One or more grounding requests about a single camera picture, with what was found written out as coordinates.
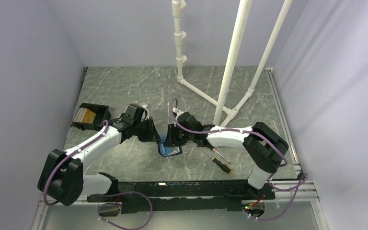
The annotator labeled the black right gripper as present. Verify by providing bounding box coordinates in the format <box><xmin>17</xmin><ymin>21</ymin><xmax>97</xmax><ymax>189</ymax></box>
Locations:
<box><xmin>163</xmin><ymin>123</ymin><xmax>194</xmax><ymax>148</ymax></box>

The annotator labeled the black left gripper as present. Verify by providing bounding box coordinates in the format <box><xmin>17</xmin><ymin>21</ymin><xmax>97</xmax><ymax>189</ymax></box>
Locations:
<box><xmin>133</xmin><ymin>116</ymin><xmax>161</xmax><ymax>142</ymax></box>

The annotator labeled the dark blue card holder wallet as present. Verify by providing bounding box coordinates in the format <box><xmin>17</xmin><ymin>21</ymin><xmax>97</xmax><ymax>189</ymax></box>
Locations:
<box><xmin>157</xmin><ymin>134</ymin><xmax>183</xmax><ymax>157</ymax></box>

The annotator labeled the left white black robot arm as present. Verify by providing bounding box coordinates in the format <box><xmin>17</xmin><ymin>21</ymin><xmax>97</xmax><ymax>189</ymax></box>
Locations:
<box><xmin>37</xmin><ymin>103</ymin><xmax>161</xmax><ymax>206</ymax></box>

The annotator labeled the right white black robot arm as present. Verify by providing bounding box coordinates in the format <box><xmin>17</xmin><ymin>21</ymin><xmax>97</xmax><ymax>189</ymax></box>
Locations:
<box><xmin>163</xmin><ymin>112</ymin><xmax>289</xmax><ymax>199</ymax></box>

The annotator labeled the black card storage box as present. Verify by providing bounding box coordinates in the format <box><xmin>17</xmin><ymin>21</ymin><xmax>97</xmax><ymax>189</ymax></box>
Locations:
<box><xmin>70</xmin><ymin>103</ymin><xmax>111</xmax><ymax>131</ymax></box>

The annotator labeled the upper yellow black screwdriver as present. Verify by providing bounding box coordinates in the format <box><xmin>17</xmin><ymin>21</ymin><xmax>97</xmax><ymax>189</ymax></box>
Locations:
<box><xmin>208</xmin><ymin>147</ymin><xmax>231</xmax><ymax>164</ymax></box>

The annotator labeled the yellow black screwdriver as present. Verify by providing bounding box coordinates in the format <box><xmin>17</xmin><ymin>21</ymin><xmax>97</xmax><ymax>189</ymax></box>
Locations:
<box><xmin>208</xmin><ymin>147</ymin><xmax>231</xmax><ymax>164</ymax></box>
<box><xmin>197</xmin><ymin>146</ymin><xmax>232</xmax><ymax>174</ymax></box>

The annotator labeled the lower yellow black screwdriver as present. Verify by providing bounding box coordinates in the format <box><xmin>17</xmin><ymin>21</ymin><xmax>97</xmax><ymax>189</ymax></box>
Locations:
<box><xmin>197</xmin><ymin>146</ymin><xmax>232</xmax><ymax>174</ymax></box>

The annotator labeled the white PVC pipe frame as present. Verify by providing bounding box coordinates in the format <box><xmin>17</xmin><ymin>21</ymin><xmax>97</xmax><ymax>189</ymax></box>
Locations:
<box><xmin>172</xmin><ymin>0</ymin><xmax>293</xmax><ymax>127</ymax></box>

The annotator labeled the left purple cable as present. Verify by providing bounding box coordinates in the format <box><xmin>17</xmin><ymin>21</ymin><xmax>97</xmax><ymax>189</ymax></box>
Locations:
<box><xmin>43</xmin><ymin>119</ymin><xmax>153</xmax><ymax>230</ymax></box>

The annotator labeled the aluminium extrusion rail frame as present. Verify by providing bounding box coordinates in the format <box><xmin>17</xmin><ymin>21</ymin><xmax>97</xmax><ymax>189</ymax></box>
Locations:
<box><xmin>31</xmin><ymin>67</ymin><xmax>330</xmax><ymax>230</ymax></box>

